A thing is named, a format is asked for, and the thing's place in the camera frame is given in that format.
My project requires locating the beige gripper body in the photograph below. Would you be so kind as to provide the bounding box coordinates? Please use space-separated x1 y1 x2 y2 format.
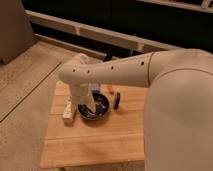
69 84 96 113

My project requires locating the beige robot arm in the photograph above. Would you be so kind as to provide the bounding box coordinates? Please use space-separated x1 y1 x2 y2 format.
59 49 213 171

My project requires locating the white eraser block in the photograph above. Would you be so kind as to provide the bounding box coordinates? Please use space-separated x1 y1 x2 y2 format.
62 99 77 124

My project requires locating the small blue-grey object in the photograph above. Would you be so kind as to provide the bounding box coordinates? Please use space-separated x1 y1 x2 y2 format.
91 83 100 92

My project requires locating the dark round bowl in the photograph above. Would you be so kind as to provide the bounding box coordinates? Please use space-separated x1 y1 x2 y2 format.
78 93 109 120

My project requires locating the orange small object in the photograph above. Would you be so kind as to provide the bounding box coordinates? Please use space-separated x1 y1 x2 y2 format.
108 85 114 94

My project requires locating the wooden table board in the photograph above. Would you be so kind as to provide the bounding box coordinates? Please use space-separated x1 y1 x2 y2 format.
40 82 147 168

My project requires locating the beige cabinet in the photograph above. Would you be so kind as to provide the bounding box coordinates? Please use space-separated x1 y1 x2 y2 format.
0 0 36 64

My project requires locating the wooden rail shelf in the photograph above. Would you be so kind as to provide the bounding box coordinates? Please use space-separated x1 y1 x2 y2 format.
26 10 178 53

